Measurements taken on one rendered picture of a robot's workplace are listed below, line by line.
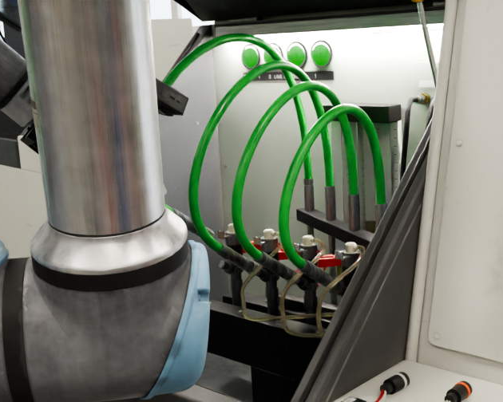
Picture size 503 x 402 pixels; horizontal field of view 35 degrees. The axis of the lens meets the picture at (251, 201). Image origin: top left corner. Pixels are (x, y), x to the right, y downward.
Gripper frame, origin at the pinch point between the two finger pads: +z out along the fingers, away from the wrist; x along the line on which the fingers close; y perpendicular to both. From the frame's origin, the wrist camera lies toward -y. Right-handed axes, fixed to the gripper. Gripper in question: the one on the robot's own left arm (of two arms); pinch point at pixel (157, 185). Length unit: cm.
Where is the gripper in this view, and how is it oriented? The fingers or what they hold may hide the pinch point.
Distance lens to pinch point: 120.8
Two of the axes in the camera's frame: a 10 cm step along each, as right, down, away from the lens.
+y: -4.8, 7.9, -3.8
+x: 5.2, -0.8, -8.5
